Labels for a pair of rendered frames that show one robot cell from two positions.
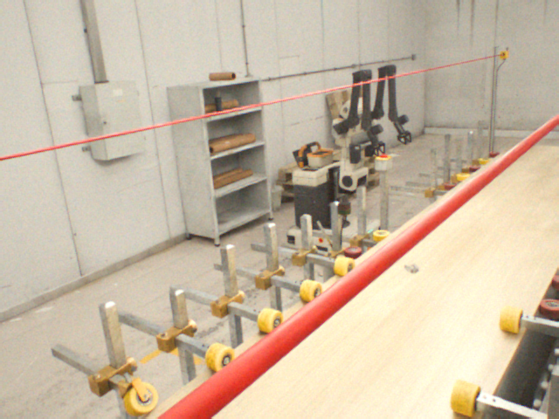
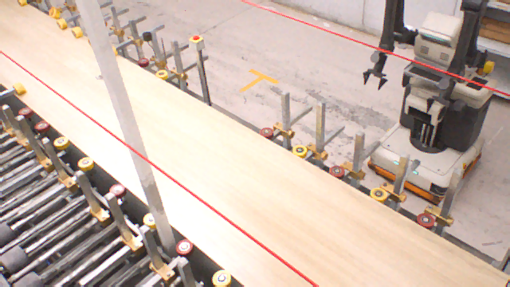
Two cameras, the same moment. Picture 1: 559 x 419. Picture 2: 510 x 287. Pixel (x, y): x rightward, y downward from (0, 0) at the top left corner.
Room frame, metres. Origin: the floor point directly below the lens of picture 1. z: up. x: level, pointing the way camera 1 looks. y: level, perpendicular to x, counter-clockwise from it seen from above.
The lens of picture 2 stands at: (3.39, -3.11, 2.61)
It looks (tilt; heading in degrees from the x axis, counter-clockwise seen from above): 42 degrees down; 98
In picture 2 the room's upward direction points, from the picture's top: 5 degrees counter-clockwise
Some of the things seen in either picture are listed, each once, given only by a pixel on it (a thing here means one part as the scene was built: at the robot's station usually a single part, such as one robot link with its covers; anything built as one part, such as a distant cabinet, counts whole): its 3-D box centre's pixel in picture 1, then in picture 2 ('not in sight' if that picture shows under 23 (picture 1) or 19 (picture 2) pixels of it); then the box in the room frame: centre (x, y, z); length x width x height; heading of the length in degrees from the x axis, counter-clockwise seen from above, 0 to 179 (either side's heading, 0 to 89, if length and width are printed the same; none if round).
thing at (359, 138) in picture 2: (458, 168); (357, 165); (3.65, -1.36, 0.87); 0.04 x 0.04 x 0.48; 52
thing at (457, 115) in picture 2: (353, 181); (436, 112); (4.24, -0.66, 0.68); 0.28 x 0.27 x 0.25; 142
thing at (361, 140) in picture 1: (361, 147); (426, 78); (4.11, -0.72, 0.99); 0.28 x 0.16 x 0.22; 142
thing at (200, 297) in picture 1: (217, 302); (103, 20); (1.69, 0.25, 0.95); 0.50 x 0.04 x 0.04; 52
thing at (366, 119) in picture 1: (366, 99); (389, 17); (3.84, -0.72, 1.40); 0.11 x 0.06 x 0.43; 142
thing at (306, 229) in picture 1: (308, 265); (139, 48); (2.09, -0.12, 0.89); 0.04 x 0.04 x 0.48; 52
